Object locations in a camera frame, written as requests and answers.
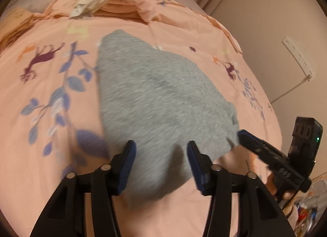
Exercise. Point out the white wall power strip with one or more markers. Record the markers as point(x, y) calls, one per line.
point(299, 58)

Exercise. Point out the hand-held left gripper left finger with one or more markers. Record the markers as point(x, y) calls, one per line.
point(126, 168)

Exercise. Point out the pink printed duvet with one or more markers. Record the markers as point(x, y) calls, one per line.
point(38, 163)

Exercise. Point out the folded peach clothes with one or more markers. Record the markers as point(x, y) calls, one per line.
point(120, 12)

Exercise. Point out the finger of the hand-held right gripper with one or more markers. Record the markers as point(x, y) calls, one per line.
point(255, 145)

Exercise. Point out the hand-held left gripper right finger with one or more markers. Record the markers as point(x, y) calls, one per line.
point(198, 168)

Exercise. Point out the person's right hand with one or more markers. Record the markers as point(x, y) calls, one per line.
point(270, 185)

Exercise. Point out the pink garment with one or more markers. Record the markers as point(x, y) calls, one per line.
point(147, 4)

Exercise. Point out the grey printed sweatshirt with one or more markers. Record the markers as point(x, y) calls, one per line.
point(158, 99)

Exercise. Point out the folded orange clothes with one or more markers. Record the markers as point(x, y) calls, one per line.
point(12, 27)

